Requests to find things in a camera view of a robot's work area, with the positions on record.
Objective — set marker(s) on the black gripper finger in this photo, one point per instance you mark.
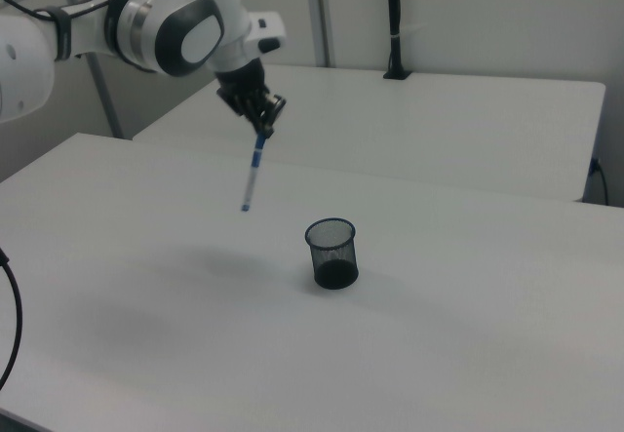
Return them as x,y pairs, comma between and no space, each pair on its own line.
254,112
276,106

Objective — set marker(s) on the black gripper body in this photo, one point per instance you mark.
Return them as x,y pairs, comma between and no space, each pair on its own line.
241,83

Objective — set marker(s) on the blue and white marker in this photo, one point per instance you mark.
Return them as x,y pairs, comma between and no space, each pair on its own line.
252,168

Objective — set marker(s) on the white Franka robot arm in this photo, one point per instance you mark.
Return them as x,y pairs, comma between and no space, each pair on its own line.
190,37

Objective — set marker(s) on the black pole with clamp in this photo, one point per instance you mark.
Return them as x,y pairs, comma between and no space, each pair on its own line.
396,22

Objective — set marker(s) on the white side table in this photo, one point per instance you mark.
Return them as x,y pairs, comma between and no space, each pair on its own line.
439,125

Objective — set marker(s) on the black mesh pen cup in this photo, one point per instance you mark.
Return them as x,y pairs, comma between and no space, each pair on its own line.
334,266

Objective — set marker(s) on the grey vertical wall profile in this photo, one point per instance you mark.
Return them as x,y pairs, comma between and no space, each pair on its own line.
319,12

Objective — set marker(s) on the grey slanted frame post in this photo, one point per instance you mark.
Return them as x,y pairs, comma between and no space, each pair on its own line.
105,95

